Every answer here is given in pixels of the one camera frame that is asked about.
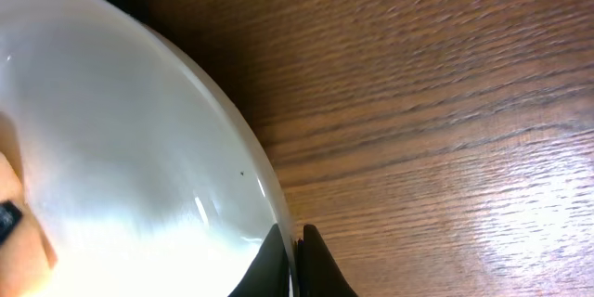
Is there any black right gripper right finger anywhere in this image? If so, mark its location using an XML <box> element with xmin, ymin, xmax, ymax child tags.
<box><xmin>297</xmin><ymin>225</ymin><xmax>357</xmax><ymax>297</ymax></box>

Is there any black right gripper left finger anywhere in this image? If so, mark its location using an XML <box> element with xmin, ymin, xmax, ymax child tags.
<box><xmin>229</xmin><ymin>224</ymin><xmax>290</xmax><ymax>297</ymax></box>

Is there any green yellow sponge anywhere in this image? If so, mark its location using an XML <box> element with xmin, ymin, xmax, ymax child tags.
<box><xmin>1</xmin><ymin>115</ymin><xmax>56</xmax><ymax>297</ymax></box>

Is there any large white plate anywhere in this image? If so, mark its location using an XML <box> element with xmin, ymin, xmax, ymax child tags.
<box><xmin>1</xmin><ymin>0</ymin><xmax>299</xmax><ymax>296</ymax></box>

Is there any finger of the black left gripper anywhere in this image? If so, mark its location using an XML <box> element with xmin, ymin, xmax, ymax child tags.
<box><xmin>0</xmin><ymin>200</ymin><xmax>22</xmax><ymax>244</ymax></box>

